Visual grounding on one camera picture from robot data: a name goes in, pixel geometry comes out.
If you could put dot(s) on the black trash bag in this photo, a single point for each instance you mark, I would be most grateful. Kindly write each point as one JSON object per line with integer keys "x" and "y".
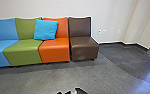
{"x": 80, "y": 91}

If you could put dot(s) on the brown sofa seat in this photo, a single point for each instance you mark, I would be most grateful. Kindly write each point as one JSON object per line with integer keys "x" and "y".
{"x": 82, "y": 46}

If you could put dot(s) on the orange sofa seat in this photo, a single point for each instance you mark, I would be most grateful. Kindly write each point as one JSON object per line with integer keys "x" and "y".
{"x": 56, "y": 50}

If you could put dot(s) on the light blue cushion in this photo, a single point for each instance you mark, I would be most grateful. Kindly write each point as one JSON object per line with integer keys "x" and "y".
{"x": 45, "y": 30}

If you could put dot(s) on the green sofa seat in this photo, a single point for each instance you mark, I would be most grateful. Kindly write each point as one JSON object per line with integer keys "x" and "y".
{"x": 22, "y": 51}

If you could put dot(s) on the blue sofa seat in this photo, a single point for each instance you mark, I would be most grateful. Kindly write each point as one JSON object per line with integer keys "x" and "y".
{"x": 1, "y": 43}

